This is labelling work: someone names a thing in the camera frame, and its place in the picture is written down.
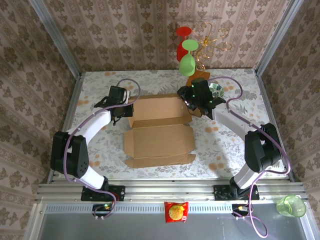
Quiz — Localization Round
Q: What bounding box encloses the brown cardboard paper box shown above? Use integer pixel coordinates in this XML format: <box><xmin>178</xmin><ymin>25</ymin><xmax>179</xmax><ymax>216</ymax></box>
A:
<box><xmin>123</xmin><ymin>92</ymin><xmax>197</xmax><ymax>169</ymax></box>

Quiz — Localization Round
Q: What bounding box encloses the leaf pattern bowl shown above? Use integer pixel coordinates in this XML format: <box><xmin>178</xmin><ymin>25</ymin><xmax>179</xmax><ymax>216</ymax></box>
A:
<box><xmin>208</xmin><ymin>83</ymin><xmax>225</xmax><ymax>98</ymax></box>

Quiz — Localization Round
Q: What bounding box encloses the brown wooden rack base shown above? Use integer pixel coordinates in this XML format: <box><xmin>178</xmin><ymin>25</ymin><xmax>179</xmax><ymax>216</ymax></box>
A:
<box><xmin>186</xmin><ymin>69</ymin><xmax>210</xmax><ymax>87</ymax></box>

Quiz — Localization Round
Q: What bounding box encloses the green plastic wine glass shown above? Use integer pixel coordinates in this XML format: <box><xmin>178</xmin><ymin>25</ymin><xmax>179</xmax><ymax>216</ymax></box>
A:
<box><xmin>178</xmin><ymin>39</ymin><xmax>200</xmax><ymax>77</ymax></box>

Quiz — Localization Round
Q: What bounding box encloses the red plastic wine glass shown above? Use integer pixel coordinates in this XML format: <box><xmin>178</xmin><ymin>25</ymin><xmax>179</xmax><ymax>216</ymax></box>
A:
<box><xmin>176</xmin><ymin>26</ymin><xmax>194</xmax><ymax>61</ymax></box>

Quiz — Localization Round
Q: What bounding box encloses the small left controller board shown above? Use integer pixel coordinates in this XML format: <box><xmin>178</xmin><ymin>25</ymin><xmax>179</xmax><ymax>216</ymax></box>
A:
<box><xmin>92</xmin><ymin>202</ymin><xmax>118</xmax><ymax>221</ymax></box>

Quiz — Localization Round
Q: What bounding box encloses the small controller board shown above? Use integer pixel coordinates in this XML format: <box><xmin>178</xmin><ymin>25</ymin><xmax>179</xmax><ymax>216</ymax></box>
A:
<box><xmin>231</xmin><ymin>203</ymin><xmax>251</xmax><ymax>221</ymax></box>
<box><xmin>92</xmin><ymin>202</ymin><xmax>118</xmax><ymax>221</ymax></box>

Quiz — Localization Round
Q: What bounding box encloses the red snack packet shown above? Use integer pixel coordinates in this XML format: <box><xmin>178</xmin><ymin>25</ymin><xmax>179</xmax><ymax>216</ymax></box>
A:
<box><xmin>163</xmin><ymin>201</ymin><xmax>190</xmax><ymax>224</ymax></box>

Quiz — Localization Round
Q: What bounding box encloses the small right controller board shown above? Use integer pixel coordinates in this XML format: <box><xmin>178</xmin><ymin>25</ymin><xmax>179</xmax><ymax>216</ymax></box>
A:
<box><xmin>231</xmin><ymin>203</ymin><xmax>251</xmax><ymax>221</ymax></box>

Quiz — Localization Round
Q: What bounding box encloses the green transparent plastic cup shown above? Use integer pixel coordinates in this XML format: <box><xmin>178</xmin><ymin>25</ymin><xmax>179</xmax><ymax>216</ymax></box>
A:
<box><xmin>276</xmin><ymin>194</ymin><xmax>307</xmax><ymax>218</ymax></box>

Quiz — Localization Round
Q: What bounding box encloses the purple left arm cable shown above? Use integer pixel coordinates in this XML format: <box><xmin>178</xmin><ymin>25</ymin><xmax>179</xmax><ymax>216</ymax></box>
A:
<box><xmin>62</xmin><ymin>78</ymin><xmax>142</xmax><ymax>220</ymax></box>

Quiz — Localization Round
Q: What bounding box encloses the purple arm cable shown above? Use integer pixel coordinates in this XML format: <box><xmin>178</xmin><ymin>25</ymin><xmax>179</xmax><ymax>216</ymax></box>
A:
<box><xmin>62</xmin><ymin>78</ymin><xmax>142</xmax><ymax>220</ymax></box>
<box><xmin>208</xmin><ymin>76</ymin><xmax>292</xmax><ymax>238</ymax></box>

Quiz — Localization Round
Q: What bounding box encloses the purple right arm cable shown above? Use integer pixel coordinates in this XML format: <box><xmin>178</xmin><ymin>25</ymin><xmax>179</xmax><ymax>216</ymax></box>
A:
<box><xmin>208</xmin><ymin>76</ymin><xmax>292</xmax><ymax>238</ymax></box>

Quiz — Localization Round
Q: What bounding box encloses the gold wire glass rack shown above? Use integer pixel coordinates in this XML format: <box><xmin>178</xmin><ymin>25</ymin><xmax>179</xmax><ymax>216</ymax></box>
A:
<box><xmin>192</xmin><ymin>21</ymin><xmax>232</xmax><ymax>72</ymax></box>

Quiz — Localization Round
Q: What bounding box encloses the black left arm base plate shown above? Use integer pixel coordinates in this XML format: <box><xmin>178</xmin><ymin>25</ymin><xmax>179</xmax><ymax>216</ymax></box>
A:
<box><xmin>81</xmin><ymin>184</ymin><xmax>126</xmax><ymax>202</ymax></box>

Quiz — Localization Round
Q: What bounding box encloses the aluminium frame post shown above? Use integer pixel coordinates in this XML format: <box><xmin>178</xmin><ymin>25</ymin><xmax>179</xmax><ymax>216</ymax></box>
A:
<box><xmin>29</xmin><ymin>0</ymin><xmax>83</xmax><ymax>77</ymax></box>
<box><xmin>254</xmin><ymin>0</ymin><xmax>301</xmax><ymax>76</ymax></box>

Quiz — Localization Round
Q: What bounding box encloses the aluminium mounting rail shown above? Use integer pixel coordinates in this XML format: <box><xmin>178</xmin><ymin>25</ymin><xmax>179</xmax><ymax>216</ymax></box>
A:
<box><xmin>37</xmin><ymin>178</ymin><xmax>306</xmax><ymax>204</ymax></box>

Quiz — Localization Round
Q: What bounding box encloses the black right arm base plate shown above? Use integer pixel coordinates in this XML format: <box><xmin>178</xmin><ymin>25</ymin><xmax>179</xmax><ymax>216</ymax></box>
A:
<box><xmin>213</xmin><ymin>184</ymin><xmax>260</xmax><ymax>201</ymax></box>

